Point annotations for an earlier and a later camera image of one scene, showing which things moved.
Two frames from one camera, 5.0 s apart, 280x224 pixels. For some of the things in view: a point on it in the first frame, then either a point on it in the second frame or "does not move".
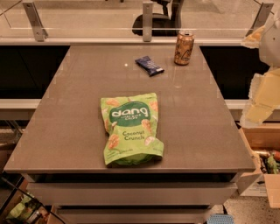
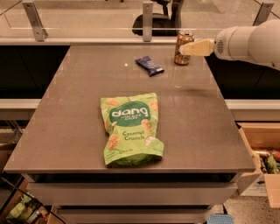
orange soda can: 184,47 does not move
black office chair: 164,24 does not move
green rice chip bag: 130,123 does not move
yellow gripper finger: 263,98 to 232,44
